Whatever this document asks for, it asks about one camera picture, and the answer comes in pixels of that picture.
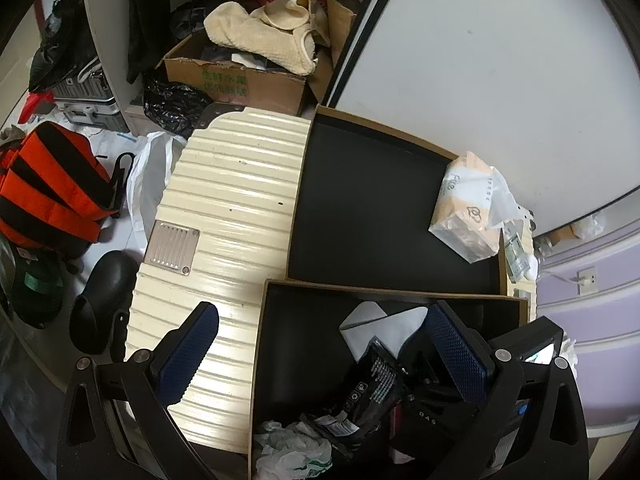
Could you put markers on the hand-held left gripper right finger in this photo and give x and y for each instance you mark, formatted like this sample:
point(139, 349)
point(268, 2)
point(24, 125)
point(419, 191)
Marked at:
point(457, 355)

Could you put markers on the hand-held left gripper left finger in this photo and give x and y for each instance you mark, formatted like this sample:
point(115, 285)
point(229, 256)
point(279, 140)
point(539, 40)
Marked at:
point(187, 355)

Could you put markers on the black foil packet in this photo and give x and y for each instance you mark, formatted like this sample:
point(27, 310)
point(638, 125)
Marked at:
point(370, 390)

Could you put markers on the small black-lined cardboard box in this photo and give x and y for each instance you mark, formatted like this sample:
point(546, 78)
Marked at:
point(300, 340)

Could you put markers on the large black-lined cardboard box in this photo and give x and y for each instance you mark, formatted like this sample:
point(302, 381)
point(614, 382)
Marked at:
point(370, 200)

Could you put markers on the white orange crumpled bag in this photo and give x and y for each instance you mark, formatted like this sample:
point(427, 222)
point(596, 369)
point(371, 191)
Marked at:
point(569, 352)

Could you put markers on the small black box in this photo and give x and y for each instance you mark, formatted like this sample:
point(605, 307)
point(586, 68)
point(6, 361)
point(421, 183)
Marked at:
point(430, 420)

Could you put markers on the white bottle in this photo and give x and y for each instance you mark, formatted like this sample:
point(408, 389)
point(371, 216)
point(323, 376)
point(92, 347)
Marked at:
point(520, 260)

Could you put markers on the white paper sheet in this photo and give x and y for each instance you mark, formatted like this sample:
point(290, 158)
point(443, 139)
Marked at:
point(370, 325)

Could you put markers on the small brown box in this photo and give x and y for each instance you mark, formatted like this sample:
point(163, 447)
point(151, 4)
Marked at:
point(565, 232)

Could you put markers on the white crumpled plastic bag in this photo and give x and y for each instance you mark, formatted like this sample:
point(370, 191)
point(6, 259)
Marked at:
point(285, 455)

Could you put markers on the orange white tissue pack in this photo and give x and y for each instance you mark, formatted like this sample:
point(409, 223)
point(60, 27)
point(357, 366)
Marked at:
point(465, 210)

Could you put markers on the cream ribbed suitcase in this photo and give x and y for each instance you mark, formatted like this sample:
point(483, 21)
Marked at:
point(225, 200)

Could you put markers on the orange black striped bag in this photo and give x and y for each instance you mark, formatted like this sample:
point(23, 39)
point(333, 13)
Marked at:
point(45, 185)

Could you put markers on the black garbage bag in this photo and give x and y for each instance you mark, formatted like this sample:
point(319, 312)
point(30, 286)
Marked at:
point(170, 105)

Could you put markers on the silver aluminium case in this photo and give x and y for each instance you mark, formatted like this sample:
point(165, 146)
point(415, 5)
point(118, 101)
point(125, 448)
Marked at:
point(90, 110)

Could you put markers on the brown green-printed cardboard box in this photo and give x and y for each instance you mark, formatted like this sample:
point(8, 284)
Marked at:
point(225, 80)

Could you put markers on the white panel with black edge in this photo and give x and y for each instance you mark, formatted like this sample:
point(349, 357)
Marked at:
point(475, 60)

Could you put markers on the cream towel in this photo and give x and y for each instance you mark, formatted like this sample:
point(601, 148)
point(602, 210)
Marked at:
point(250, 35)

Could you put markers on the black hanging cloth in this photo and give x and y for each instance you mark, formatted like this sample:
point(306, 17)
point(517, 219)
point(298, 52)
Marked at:
point(147, 20)

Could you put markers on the grey cabinet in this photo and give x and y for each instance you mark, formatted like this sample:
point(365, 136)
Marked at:
point(102, 10)

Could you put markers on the white wall socket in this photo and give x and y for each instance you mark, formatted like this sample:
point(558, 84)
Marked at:
point(587, 280)

